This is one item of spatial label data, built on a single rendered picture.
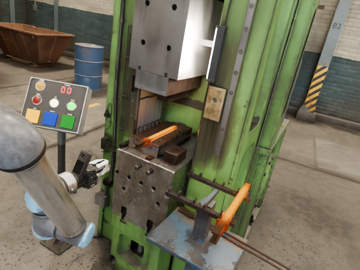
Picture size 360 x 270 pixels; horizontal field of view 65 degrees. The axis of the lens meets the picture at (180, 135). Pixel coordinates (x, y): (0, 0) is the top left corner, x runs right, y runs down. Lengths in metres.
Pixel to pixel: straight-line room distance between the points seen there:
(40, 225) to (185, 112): 1.18
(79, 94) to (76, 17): 8.08
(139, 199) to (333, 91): 6.17
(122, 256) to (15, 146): 1.48
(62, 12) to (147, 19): 8.70
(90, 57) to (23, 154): 5.41
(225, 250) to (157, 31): 1.07
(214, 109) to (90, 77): 4.85
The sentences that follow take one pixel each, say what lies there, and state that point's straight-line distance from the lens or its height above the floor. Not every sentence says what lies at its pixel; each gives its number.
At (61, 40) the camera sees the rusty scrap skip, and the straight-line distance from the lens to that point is 8.07.
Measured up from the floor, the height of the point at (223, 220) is 0.98.
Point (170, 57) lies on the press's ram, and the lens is 1.41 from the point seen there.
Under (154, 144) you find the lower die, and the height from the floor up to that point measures 0.99.
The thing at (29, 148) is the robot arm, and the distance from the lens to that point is 0.69.
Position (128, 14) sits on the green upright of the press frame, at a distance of 1.73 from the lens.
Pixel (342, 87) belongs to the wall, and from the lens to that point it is 7.31.
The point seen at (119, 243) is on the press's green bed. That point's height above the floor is 0.24.
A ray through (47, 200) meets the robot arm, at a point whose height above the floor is 1.13.
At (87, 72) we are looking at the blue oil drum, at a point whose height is 0.39.
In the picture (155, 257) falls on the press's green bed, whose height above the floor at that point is 0.30.
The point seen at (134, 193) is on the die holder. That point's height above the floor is 0.68.
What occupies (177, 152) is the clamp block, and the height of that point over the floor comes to 0.98.
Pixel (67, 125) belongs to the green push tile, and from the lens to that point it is 1.70.
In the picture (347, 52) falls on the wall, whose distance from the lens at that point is 7.26.
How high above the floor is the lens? 1.63
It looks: 22 degrees down
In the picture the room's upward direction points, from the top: 10 degrees clockwise
